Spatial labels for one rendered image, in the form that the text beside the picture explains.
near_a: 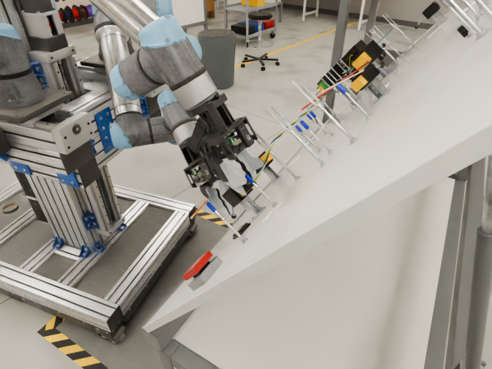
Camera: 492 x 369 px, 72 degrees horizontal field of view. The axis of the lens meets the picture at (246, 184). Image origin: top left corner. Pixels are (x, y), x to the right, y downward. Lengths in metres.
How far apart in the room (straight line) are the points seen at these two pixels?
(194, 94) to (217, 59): 3.64
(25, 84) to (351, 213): 1.13
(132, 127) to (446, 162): 0.84
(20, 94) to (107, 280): 0.99
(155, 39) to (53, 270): 1.60
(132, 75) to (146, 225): 1.50
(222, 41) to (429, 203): 3.26
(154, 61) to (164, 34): 0.05
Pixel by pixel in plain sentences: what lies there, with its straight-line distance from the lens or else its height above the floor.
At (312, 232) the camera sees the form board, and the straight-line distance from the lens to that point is 0.36.
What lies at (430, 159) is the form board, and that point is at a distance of 0.28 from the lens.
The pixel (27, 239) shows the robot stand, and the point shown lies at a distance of 2.30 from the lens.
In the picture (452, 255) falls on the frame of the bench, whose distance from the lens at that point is 1.25.
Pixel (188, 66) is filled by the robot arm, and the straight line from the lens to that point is 0.62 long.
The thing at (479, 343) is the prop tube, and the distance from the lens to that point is 0.65.
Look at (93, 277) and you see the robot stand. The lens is 1.93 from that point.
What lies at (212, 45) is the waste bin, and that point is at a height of 0.54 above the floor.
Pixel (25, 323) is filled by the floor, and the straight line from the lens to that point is 2.19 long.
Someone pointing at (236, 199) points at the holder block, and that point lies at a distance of 0.76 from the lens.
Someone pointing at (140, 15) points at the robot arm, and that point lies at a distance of 0.83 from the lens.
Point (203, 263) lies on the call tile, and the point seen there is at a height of 1.13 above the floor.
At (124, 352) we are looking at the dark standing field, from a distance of 1.89.
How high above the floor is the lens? 1.61
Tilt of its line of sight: 37 degrees down
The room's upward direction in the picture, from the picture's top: straight up
